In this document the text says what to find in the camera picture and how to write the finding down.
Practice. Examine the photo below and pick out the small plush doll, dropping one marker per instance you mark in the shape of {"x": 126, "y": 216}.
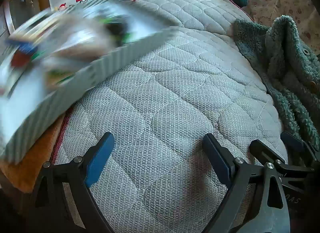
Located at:
{"x": 62, "y": 6}

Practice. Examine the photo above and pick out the grey quilted mattress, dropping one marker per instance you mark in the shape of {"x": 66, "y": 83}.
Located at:
{"x": 162, "y": 98}

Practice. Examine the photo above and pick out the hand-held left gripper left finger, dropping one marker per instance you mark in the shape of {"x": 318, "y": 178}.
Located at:
{"x": 100, "y": 158}

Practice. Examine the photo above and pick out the orange plush blanket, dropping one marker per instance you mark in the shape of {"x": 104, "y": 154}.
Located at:
{"x": 30, "y": 170}

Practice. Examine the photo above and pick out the floral cushion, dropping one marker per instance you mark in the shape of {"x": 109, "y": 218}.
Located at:
{"x": 265, "y": 5}

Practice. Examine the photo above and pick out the grey striped cardboard box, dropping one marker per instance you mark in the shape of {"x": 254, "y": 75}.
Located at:
{"x": 112, "y": 60}

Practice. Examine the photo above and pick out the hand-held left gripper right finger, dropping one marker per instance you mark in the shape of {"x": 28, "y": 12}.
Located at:
{"x": 217, "y": 159}

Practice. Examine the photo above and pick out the teal fleece jacket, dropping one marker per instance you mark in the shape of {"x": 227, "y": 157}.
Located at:
{"x": 282, "y": 60}

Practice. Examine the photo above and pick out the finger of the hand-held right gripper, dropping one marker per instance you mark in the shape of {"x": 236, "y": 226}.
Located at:
{"x": 260, "y": 150}
{"x": 292, "y": 143}

